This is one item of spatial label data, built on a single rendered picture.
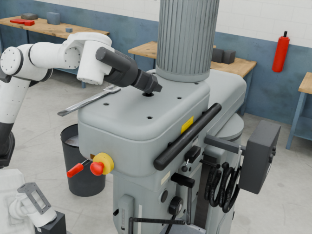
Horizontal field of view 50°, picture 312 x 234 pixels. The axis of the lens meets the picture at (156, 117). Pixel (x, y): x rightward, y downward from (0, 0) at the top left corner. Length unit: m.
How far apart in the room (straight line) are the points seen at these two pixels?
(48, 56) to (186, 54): 0.45
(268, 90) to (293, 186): 1.80
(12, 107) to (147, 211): 0.54
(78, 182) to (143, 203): 2.34
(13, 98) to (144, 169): 0.44
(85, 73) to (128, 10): 5.31
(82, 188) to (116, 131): 2.64
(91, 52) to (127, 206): 0.53
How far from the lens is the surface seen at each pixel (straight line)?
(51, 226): 1.71
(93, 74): 0.83
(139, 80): 0.94
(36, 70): 1.03
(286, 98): 5.40
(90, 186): 3.48
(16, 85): 1.05
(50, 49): 0.95
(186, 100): 1.04
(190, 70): 1.16
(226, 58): 4.92
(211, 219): 1.72
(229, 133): 1.57
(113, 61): 0.83
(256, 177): 1.27
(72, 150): 3.23
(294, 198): 3.97
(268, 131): 1.30
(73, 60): 0.93
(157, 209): 1.18
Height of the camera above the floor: 2.30
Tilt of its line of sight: 27 degrees down
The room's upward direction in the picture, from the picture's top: 4 degrees clockwise
